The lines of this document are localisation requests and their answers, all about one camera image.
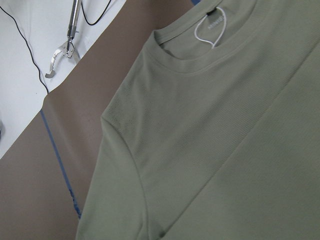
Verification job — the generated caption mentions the olive green long-sleeve shirt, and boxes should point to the olive green long-sleeve shirt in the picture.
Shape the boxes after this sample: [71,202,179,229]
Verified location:
[76,0,320,240]

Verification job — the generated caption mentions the white shirt tag loop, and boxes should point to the white shirt tag loop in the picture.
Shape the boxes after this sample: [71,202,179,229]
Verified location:
[193,7,227,49]

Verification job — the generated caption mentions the metal reacher grabber tool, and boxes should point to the metal reacher grabber tool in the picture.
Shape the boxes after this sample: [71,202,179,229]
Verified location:
[45,0,82,79]

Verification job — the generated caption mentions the black table cable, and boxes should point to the black table cable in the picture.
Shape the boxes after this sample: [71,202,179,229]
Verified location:
[0,0,128,95]

